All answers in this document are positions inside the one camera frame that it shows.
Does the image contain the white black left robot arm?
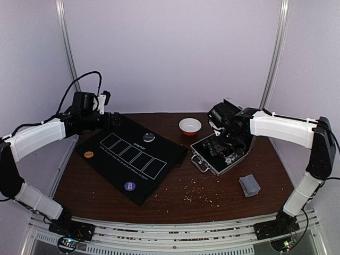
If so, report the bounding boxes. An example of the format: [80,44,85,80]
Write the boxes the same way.
[1,91,120,236]

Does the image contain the right aluminium frame post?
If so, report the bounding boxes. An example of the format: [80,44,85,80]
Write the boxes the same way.
[259,0,290,109]

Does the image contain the aluminium frame post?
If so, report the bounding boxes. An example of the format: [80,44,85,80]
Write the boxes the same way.
[55,0,78,80]
[259,0,290,109]

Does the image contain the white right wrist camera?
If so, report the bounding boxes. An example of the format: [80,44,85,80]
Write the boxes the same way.
[208,120,225,137]

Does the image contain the white orange bowl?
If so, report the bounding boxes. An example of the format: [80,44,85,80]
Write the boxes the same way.
[178,118,202,136]

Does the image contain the clear grey dealer button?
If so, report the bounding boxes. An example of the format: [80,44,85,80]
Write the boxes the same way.
[143,132,155,142]

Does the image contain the orange big blind button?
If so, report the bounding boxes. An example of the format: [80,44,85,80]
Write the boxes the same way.
[84,151,94,158]

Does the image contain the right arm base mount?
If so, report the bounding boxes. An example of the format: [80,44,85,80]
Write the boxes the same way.
[253,220,300,240]

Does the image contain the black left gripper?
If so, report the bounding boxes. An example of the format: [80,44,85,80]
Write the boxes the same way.
[81,110,123,130]

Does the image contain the black poker table mat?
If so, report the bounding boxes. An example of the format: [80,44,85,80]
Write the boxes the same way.
[75,116,188,205]

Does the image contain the purple small blind button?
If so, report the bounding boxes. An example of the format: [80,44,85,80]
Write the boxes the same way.
[124,181,136,191]

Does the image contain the left aluminium frame post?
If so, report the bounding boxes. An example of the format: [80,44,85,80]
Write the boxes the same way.
[55,0,78,80]

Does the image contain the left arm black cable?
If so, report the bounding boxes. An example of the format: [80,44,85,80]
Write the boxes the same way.
[7,71,104,136]

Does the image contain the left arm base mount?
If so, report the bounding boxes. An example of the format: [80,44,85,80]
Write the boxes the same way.
[48,220,95,241]

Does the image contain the aluminium front rail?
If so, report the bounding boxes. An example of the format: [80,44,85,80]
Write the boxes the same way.
[28,209,319,255]

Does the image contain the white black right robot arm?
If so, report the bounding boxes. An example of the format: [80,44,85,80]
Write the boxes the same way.
[207,102,339,235]

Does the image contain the poker chip row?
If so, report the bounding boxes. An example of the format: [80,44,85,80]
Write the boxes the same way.
[224,152,239,165]

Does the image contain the grey playing card deck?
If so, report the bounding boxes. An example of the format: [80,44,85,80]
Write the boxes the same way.
[239,174,261,197]

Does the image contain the aluminium poker chip case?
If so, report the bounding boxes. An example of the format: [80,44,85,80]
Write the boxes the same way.
[190,97,254,176]

